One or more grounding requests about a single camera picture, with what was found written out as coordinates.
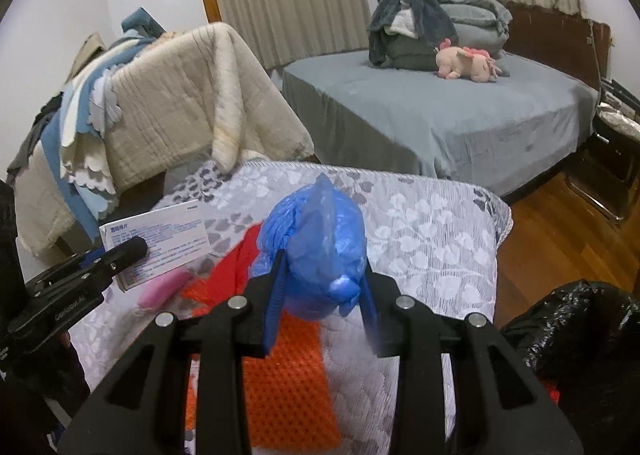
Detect blue plastic bag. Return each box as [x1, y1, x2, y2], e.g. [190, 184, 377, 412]
[250, 174, 367, 321]

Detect black trash bin bag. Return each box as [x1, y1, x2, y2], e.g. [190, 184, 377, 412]
[501, 281, 639, 454]

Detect red cloth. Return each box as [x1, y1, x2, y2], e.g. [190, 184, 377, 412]
[180, 223, 262, 317]

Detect dark wooden headboard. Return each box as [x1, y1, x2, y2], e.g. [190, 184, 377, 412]
[503, 2, 612, 90]

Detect blue white scalloped blanket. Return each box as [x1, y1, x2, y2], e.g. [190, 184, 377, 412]
[40, 30, 155, 239]

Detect dark green fleece blanket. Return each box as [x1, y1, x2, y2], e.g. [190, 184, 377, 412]
[368, 0, 459, 71]

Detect beige quilt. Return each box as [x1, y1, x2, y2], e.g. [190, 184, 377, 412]
[15, 22, 314, 256]

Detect grey floral quilt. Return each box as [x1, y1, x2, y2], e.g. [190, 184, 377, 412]
[70, 161, 512, 454]

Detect folded grey blankets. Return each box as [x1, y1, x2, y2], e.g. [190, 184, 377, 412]
[436, 0, 513, 58]

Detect pink plush toy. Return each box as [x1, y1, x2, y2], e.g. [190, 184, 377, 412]
[435, 39, 502, 83]

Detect white medicine box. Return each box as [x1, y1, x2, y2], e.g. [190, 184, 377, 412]
[99, 200, 210, 291]

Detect pink knotted sock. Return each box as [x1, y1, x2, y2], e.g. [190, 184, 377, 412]
[138, 267, 193, 312]

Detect grey bed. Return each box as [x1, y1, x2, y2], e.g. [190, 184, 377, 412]
[282, 52, 598, 196]

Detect black metal chair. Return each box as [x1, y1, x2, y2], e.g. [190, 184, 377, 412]
[566, 78, 639, 223]

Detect orange foam net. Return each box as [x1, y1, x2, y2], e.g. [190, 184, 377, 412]
[184, 278, 344, 451]

